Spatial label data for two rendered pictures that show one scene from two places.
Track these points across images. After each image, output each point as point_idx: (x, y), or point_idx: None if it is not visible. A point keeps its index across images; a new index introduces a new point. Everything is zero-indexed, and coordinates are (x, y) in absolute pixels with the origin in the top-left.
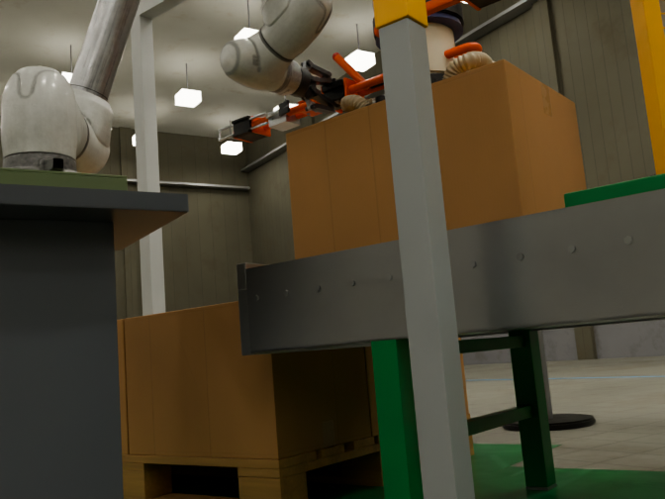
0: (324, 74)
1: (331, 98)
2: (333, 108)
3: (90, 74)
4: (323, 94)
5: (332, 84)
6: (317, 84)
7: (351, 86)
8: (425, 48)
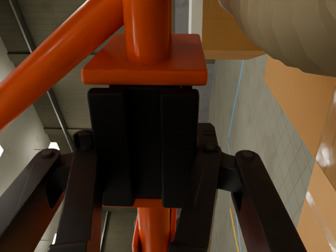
0: (44, 191)
1: (180, 166)
2: (241, 155)
3: None
4: (181, 218)
5: (108, 146)
6: (99, 242)
7: (139, 41)
8: None
